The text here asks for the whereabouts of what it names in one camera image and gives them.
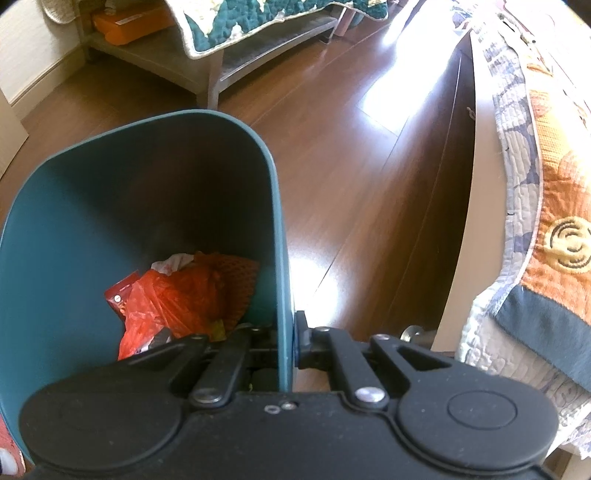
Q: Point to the green patterned quilt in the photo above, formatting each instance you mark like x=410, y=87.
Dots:
x=240, y=18

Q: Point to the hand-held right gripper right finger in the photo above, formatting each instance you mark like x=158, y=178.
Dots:
x=301, y=334

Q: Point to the orange foam fruit net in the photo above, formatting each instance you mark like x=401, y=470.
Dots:
x=235, y=277

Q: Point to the white slipper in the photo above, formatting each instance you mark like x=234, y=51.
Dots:
x=7, y=464

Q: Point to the orange flat box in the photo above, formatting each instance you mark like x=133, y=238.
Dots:
x=134, y=25

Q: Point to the round metal bed foot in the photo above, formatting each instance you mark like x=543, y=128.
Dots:
x=415, y=334

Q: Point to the grey wooden bench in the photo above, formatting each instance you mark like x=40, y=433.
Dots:
x=138, y=55

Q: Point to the dark green trash bin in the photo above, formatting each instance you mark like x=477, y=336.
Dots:
x=92, y=207

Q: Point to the beige wooden wardrobe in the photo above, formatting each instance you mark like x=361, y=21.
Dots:
x=9, y=138

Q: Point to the orange plastic bag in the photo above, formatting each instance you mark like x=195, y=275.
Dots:
x=175, y=300

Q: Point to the small orange red wrapper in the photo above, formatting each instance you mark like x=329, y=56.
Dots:
x=121, y=295

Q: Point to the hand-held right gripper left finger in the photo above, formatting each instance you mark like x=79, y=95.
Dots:
x=231, y=360

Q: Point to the bed with orange quilt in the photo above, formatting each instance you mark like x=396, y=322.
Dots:
x=554, y=184

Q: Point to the white tissue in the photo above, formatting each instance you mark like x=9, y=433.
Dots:
x=173, y=263

